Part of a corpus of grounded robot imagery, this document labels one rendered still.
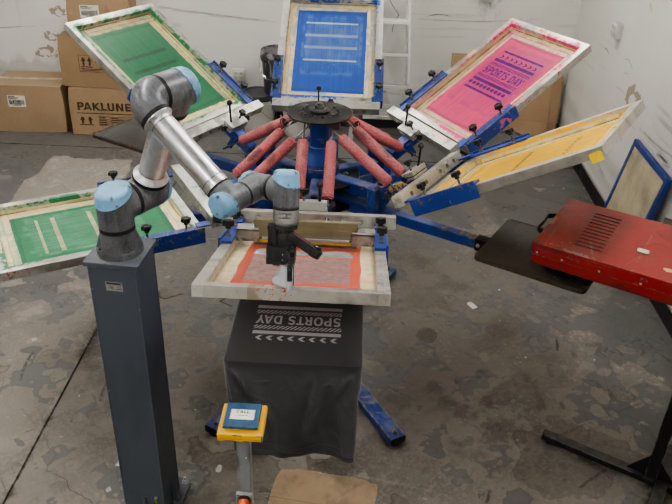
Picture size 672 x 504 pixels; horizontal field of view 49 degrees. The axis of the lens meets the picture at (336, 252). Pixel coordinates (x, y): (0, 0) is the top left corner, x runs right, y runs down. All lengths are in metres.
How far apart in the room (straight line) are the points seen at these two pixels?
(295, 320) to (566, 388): 1.82
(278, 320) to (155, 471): 0.84
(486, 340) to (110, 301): 2.28
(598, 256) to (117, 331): 1.74
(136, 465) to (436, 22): 4.75
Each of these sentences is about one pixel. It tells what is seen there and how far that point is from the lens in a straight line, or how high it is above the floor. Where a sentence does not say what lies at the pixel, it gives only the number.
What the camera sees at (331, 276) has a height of 1.17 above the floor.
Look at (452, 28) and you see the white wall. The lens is 6.72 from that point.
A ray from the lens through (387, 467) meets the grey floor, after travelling 3.41.
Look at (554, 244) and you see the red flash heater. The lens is 2.90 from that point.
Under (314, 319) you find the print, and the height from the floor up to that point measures 0.95.
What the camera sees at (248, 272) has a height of 1.17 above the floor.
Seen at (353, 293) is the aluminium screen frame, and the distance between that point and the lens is 2.16.
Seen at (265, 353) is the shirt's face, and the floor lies 0.95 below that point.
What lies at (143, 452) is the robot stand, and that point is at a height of 0.36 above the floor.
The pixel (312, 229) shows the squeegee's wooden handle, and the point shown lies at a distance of 2.73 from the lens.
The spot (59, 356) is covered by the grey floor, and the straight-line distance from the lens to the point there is 4.15.
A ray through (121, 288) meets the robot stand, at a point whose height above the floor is 1.10.
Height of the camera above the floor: 2.47
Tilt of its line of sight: 30 degrees down
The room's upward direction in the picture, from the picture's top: 2 degrees clockwise
